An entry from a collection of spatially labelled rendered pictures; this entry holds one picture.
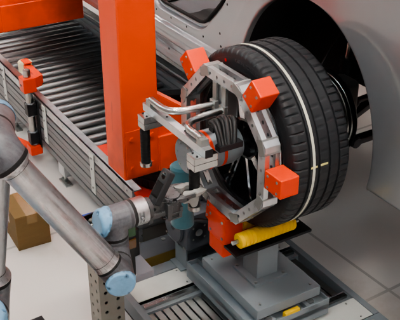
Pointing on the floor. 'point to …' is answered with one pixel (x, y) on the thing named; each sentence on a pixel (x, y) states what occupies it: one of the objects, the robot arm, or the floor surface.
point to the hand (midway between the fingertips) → (199, 185)
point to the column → (103, 300)
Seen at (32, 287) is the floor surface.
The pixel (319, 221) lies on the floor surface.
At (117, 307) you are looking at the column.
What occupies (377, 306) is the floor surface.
